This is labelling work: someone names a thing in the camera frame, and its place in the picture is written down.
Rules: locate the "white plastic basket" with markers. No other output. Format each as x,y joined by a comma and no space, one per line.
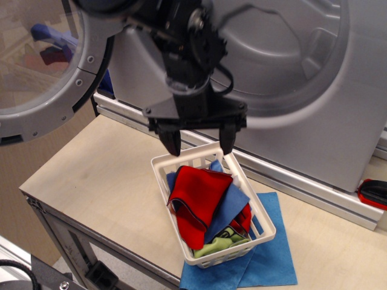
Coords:
261,229

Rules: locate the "metal table frame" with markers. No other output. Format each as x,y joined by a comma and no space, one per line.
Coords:
76,241

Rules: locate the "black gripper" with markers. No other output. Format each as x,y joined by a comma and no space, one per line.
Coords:
202,110

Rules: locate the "grey toy washing machine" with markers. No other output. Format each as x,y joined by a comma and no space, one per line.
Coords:
313,77

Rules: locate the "green cloth in basket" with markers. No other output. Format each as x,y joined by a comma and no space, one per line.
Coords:
219,244

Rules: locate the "blue cloth in basket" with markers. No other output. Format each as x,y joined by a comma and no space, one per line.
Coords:
232,202

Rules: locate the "black base with cable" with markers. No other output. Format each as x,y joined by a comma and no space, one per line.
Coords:
41,276

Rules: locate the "red cloth in basket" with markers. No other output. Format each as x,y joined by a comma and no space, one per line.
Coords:
241,223

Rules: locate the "red and black clamp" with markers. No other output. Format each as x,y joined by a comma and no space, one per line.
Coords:
373,192

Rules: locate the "red cloth with dark trim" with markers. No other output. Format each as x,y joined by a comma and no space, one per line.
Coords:
195,197

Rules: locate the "aluminium profile rail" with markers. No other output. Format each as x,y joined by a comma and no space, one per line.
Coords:
336,201

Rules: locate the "blue paper towel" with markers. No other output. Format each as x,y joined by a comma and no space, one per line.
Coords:
268,264

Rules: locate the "grey round washer door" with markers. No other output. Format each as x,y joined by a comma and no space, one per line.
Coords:
53,57

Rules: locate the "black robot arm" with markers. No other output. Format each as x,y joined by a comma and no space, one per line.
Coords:
191,51

